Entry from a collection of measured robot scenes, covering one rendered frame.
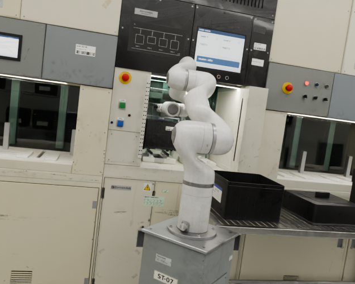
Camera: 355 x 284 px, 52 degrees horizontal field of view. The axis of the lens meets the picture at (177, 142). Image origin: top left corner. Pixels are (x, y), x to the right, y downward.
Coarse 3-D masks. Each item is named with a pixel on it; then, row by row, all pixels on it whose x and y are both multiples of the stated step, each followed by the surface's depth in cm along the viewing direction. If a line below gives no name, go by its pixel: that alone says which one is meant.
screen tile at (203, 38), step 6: (204, 36) 202; (210, 36) 202; (216, 36) 203; (210, 42) 203; (216, 42) 204; (198, 48) 202; (204, 48) 202; (210, 48) 203; (216, 48) 204; (210, 54) 204; (216, 54) 204
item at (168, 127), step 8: (160, 112) 230; (152, 120) 221; (160, 120) 222; (152, 128) 221; (160, 128) 223; (168, 128) 224; (144, 136) 224; (152, 136) 222; (160, 136) 223; (168, 136) 224; (144, 144) 221; (152, 144) 223; (160, 144) 224; (168, 144) 225; (152, 152) 223
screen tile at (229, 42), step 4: (224, 40) 204; (228, 40) 205; (232, 40) 205; (236, 40) 206; (224, 44) 205; (228, 44) 205; (232, 44) 206; (236, 44) 206; (236, 48) 206; (240, 48) 207; (220, 52) 205; (224, 52) 205; (228, 52) 206; (232, 52) 206; (236, 52) 207; (240, 52) 207; (220, 56) 205; (224, 56) 206; (228, 56) 206; (232, 56) 207; (236, 56) 207; (240, 56) 208
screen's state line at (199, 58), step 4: (200, 56) 202; (204, 56) 203; (196, 60) 202; (200, 60) 203; (204, 60) 203; (208, 60) 204; (212, 60) 204; (216, 60) 205; (220, 60) 205; (224, 60) 206; (228, 60) 206; (216, 64) 205; (220, 64) 206; (224, 64) 206; (228, 64) 207; (232, 64) 207; (236, 64) 208
